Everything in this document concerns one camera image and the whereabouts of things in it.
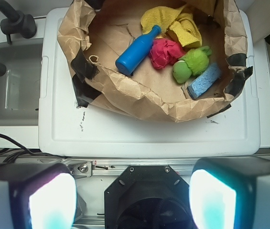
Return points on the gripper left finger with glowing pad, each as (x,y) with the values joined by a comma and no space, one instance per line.
(37,196)

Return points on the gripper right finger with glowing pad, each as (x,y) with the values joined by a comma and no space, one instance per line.
(231,192)

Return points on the blue plastic bottle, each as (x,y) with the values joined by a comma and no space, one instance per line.
(129,60)

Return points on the white plastic cooler lid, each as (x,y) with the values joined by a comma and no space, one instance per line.
(69,130)

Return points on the grey sink basin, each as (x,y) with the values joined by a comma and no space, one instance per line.
(20,85)

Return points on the blue sponge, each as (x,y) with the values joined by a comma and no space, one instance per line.
(203,82)

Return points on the green plush frog toy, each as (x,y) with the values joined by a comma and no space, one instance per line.
(193,63)

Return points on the crumpled pink paper ball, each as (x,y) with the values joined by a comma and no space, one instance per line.
(165,52)

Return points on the black faucet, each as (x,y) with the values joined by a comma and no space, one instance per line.
(15,22)

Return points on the brown paper bag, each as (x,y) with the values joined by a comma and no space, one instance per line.
(94,33)

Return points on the yellow cloth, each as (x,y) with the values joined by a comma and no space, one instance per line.
(177,23)

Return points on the aluminium frame rail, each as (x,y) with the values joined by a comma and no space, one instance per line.
(81,167)

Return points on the black octagonal mount plate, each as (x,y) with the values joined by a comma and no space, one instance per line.
(148,197)

